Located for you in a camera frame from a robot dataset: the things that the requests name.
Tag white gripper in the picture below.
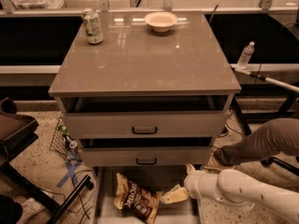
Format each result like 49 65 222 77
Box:
161 163 205 204

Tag white stick with black grip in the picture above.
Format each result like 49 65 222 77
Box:
231 66 299 93

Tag dark chair at left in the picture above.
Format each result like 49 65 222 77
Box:
0 98 92 224

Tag blue tape cross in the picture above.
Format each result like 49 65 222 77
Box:
56 151 82 188

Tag grey drawer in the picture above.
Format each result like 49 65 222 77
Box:
56 94 234 139
80 137 212 166

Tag person leg grey trousers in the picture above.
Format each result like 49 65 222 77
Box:
213 119 299 166

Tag brown chip bag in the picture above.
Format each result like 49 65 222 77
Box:
114 173 163 224

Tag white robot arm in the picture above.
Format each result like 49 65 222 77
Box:
161 164 299 224

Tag top grey drawer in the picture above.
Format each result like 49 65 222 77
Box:
56 94 234 139

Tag wire basket with items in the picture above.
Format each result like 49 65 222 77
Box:
50 119 80 161

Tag clear water bottle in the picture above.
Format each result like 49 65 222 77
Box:
237 41 255 69

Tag bottom open drawer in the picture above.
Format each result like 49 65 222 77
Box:
89 166 204 224

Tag grey drawer cabinet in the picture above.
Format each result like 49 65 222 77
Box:
48 10 242 224

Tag white paper bowl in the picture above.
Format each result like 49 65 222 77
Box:
144 12 178 33

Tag tan sneaker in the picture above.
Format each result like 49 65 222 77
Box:
204 156 235 172

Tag black floor cable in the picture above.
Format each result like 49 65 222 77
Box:
213 110 247 149

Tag green white soda can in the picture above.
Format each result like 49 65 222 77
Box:
81 8 104 45

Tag middle grey drawer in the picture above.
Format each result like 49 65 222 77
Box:
80 137 212 166

